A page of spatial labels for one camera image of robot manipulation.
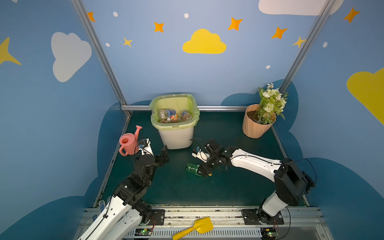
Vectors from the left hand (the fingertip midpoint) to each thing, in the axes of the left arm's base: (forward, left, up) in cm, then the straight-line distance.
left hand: (160, 148), depth 73 cm
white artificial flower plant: (+28, -62, +7) cm, 68 cm away
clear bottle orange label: (+26, -3, -6) cm, 27 cm away
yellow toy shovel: (-29, -22, -23) cm, 43 cm away
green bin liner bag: (+35, -6, 0) cm, 35 cm away
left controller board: (-32, +7, -24) cm, 41 cm away
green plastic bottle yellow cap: (-1, -16, -19) cm, 25 cm away
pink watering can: (+10, +22, -12) cm, 27 cm away
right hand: (-1, -22, -16) cm, 27 cm away
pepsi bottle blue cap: (+22, -12, 0) cm, 25 cm away
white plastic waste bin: (+13, -6, -10) cm, 17 cm away
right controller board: (-32, -54, -25) cm, 67 cm away
